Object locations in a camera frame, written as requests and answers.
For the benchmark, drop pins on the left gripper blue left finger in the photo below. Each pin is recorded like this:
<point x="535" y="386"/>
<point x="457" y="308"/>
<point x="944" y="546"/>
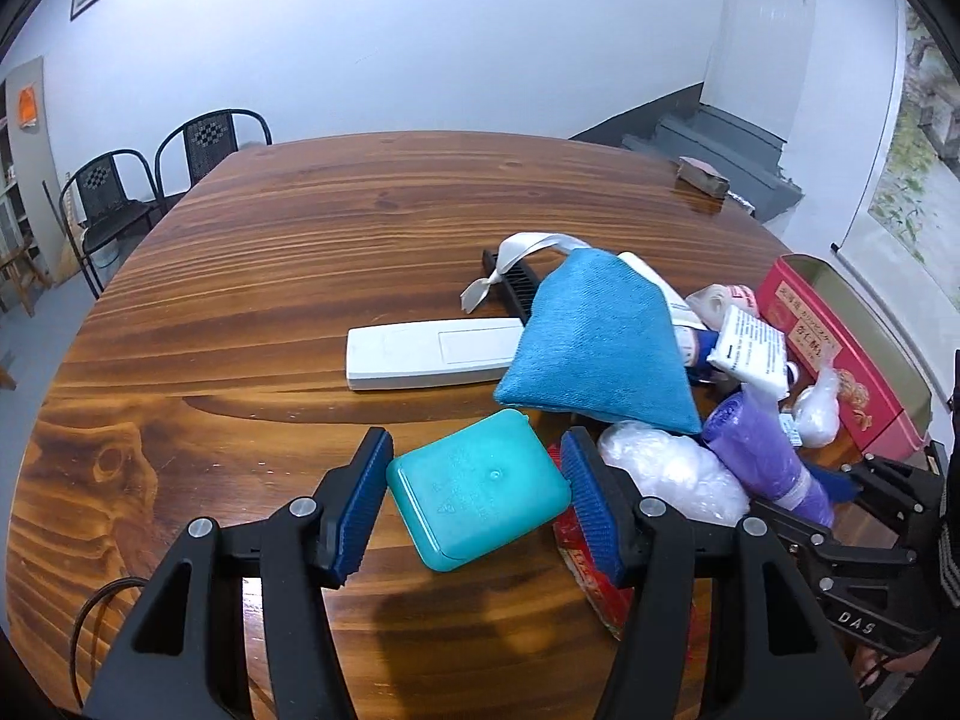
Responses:
<point x="349" y="498"/>

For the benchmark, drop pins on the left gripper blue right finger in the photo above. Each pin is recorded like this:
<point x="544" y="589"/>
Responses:
<point x="604" y="502"/>

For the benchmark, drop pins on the clear plastic bag bundle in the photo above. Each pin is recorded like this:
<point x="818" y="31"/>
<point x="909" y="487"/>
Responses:
<point x="677" y="470"/>

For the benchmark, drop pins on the teal plastic soap box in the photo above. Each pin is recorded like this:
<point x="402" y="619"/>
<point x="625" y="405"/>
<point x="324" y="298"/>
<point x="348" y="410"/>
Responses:
<point x="476" y="490"/>

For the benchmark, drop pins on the white remote control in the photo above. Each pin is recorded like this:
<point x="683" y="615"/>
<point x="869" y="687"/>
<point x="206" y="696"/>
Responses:
<point x="430" y="353"/>

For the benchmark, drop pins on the purple garbage bag roll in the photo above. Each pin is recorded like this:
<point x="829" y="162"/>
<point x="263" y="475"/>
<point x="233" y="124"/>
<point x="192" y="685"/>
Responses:
<point x="744" y="432"/>

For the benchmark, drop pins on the blue cloth pouch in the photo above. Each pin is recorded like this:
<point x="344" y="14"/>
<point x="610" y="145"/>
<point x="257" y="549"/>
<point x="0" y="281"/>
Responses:
<point x="600" y="343"/>

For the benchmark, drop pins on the white printed mask packet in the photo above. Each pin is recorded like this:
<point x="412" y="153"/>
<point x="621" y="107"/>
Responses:
<point x="753" y="352"/>

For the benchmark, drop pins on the red snack packet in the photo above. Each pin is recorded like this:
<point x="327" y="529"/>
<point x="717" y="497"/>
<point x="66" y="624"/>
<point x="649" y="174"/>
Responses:
<point x="611" y="605"/>

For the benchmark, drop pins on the blue white squeezed tube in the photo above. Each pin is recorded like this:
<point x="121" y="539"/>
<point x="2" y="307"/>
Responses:
<point x="694" y="345"/>

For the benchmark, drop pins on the small white plastic bag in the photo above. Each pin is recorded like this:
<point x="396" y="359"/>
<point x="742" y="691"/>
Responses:
<point x="816" y="410"/>

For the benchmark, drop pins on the red metal tin box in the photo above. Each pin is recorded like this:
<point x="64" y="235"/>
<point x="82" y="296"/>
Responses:
<point x="884" y="402"/>

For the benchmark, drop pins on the white red bandage roll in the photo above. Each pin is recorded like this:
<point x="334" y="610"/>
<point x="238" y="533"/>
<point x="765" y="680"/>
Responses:
<point x="712" y="302"/>

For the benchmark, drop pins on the black comb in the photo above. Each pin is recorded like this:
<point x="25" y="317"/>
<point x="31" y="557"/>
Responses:
<point x="516" y="290"/>

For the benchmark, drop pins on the brown card deck box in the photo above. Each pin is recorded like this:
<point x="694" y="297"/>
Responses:
<point x="702" y="176"/>

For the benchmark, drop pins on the hanging scroll painting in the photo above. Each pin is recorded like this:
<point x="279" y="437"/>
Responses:
<point x="903" y="241"/>

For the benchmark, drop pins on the grey staircase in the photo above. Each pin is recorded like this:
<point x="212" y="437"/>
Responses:
<point x="746" y="154"/>

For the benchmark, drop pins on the black metal chair near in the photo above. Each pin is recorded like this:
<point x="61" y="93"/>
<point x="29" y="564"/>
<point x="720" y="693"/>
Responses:
<point x="95" y="209"/>

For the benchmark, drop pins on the grey cabinet with orange note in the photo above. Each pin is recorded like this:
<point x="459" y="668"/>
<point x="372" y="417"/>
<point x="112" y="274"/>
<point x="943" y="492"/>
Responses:
<point x="36" y="176"/>

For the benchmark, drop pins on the white door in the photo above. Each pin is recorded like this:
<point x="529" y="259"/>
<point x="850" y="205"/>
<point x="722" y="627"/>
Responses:
<point x="757" y="69"/>

